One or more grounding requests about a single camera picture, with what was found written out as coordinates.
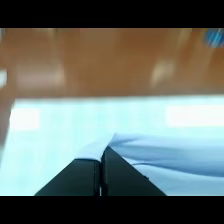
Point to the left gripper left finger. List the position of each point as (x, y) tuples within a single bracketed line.
[(78, 180)]

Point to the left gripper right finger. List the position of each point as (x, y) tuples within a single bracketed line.
[(123, 176)]

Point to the light blue shirt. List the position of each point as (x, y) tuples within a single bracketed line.
[(180, 160)]

